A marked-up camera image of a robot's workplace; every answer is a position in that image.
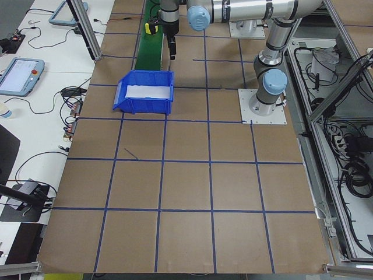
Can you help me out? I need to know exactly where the green conveyor belt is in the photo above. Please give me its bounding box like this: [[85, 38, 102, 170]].
[[135, 0, 164, 71]]

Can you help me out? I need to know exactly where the white foam pad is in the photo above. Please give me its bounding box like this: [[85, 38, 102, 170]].
[[125, 85, 173, 100]]

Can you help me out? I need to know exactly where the blue plastic storage bin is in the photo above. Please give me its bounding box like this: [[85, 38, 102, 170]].
[[112, 69, 175, 115]]

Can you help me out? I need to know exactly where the light blue teach pendant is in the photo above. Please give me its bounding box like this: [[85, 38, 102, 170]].
[[48, 0, 89, 26]]

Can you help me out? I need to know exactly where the long black adapter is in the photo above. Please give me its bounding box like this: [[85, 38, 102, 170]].
[[60, 86, 87, 97]]

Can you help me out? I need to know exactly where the white paper bucket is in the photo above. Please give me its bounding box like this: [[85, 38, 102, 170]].
[[311, 48, 339, 82]]

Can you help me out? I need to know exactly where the teach pendant with lit screen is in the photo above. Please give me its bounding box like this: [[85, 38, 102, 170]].
[[0, 57, 45, 97]]

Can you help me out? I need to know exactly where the black electronic device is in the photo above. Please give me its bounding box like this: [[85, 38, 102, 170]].
[[0, 33, 26, 55]]

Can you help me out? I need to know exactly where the diagonal aluminium bar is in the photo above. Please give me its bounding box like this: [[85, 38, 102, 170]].
[[308, 48, 373, 125]]

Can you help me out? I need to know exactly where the white cup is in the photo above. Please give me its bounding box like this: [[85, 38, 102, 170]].
[[0, 101, 14, 120]]

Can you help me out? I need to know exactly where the white power strip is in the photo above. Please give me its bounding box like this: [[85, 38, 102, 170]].
[[329, 125, 350, 154]]

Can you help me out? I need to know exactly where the black monitor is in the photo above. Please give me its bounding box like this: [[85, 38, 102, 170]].
[[0, 124, 22, 187]]

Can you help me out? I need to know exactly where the small grey box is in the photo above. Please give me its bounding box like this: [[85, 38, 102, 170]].
[[22, 179, 42, 195]]

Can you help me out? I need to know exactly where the black power brick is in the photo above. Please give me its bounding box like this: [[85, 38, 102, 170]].
[[346, 136, 368, 152]]

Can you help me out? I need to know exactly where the yellow green mat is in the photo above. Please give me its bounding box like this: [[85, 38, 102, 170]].
[[43, 272, 85, 280]]

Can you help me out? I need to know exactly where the aluminium profile bar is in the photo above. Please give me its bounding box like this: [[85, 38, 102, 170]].
[[0, 261, 44, 275], [322, 262, 373, 275]]

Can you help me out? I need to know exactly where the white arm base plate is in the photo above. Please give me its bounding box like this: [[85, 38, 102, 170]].
[[238, 88, 288, 125], [228, 22, 266, 39]]

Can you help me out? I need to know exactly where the aluminium post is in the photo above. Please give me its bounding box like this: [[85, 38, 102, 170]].
[[66, 0, 103, 61]]

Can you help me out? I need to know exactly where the V-shaped metal frame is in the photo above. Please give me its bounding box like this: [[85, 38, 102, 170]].
[[285, 0, 373, 265]]

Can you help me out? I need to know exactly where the black cable bundle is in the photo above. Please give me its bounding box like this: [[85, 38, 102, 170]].
[[335, 157, 373, 200]]

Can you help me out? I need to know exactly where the black stand base plate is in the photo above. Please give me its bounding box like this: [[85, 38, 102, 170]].
[[0, 182, 50, 223]]

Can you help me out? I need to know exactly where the grey metal bracket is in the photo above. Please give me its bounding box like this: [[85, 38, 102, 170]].
[[322, 217, 336, 237]]

